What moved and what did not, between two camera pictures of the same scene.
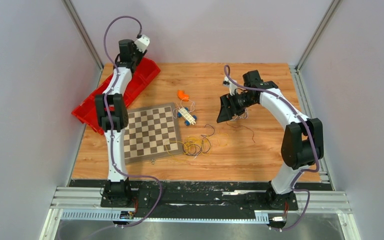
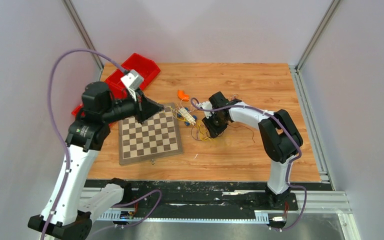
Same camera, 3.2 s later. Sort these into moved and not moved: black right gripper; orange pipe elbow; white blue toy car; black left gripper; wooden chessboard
Moved: black right gripper; black left gripper
Not moved: orange pipe elbow; wooden chessboard; white blue toy car
